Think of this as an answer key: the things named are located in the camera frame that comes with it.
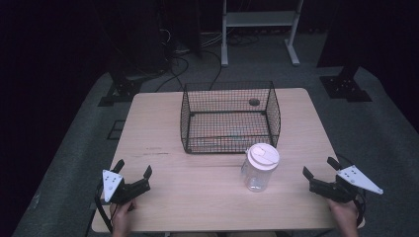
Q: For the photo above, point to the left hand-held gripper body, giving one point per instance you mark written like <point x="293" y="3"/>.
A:
<point x="126" y="190"/>

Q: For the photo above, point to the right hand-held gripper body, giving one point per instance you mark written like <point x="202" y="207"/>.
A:
<point x="342" y="186"/>

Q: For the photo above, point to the clear plastic jar white lid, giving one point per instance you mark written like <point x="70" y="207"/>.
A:
<point x="260" y="166"/>

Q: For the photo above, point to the person's left hand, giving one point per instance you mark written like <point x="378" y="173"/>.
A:
<point x="122" y="218"/>

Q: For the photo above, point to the person's right hand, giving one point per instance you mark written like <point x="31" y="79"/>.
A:
<point x="344" y="217"/>

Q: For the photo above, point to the black grommet in table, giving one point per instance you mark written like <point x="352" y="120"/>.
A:
<point x="254" y="102"/>

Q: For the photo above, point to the black stand base plate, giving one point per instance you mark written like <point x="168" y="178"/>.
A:
<point x="120" y="90"/>
<point x="344" y="87"/>

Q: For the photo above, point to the white metal stand frame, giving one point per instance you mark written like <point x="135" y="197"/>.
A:
<point x="261" y="29"/>

